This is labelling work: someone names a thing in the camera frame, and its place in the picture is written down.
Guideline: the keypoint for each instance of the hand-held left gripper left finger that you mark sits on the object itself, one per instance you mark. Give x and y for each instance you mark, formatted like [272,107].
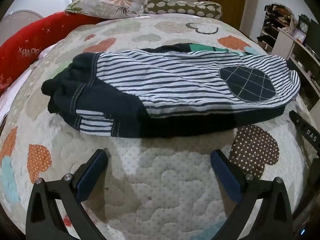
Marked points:
[90,177]

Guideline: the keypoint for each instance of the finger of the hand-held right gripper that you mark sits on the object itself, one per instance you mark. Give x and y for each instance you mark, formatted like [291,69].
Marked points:
[306,130]

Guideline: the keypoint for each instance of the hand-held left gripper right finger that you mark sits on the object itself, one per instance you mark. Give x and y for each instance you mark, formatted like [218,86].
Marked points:
[225,177]

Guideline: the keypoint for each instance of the navy white striped pants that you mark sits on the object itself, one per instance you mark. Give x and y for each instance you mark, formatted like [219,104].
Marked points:
[175,80]

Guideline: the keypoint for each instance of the patchwork heart quilt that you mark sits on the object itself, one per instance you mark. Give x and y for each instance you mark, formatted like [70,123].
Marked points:
[160,180]

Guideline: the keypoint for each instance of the white shelf unit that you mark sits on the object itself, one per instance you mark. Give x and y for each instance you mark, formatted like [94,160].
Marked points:
[287,45]

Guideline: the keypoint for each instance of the green table clock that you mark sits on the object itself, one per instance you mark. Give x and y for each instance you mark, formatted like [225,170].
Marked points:
[303,25]

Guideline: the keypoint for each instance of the wooden door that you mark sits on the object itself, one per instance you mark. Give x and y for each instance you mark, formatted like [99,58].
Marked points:
[230,0]

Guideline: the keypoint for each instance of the red star print blanket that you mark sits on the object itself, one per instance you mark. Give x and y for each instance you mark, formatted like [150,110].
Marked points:
[30,37]

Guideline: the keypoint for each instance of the floral pillow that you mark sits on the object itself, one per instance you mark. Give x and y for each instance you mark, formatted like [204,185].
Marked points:
[110,5]

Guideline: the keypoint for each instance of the round pale headboard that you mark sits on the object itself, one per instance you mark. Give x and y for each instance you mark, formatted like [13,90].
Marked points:
[20,17]

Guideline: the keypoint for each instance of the olive dotted bolster pillow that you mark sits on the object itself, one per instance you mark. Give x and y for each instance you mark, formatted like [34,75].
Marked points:
[180,7]

